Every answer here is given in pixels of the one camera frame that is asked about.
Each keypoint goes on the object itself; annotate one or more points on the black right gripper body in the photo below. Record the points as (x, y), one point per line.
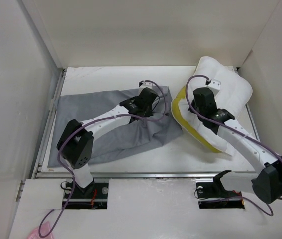
(197, 108)

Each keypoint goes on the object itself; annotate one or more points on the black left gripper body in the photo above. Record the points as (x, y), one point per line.
(148, 111)

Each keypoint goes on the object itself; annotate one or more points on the grey pillowcase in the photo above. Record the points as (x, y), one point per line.
(137, 137)

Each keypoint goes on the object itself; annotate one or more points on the white pillow yellow edge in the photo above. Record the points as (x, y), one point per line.
(234, 93)

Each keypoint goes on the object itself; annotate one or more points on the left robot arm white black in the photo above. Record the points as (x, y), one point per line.
(76, 142)

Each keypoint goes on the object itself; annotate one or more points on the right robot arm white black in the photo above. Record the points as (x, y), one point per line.
(267, 184)

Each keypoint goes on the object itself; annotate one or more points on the pink bubble wrap piece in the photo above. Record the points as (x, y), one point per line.
(44, 229)

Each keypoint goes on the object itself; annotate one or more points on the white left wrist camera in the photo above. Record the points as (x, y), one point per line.
(145, 84)

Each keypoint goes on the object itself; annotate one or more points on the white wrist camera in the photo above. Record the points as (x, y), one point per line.
(214, 85)
(145, 84)

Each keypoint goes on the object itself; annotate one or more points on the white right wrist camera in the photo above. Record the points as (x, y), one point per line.
(214, 85)

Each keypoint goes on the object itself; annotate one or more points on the aluminium left rail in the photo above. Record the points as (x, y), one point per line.
(47, 124)

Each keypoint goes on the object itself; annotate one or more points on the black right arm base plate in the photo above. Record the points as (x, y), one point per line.
(212, 195)

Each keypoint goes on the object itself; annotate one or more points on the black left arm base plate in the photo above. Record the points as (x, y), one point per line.
(95, 197)

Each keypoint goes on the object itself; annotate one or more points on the aluminium front rail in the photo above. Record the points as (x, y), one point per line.
(117, 175)

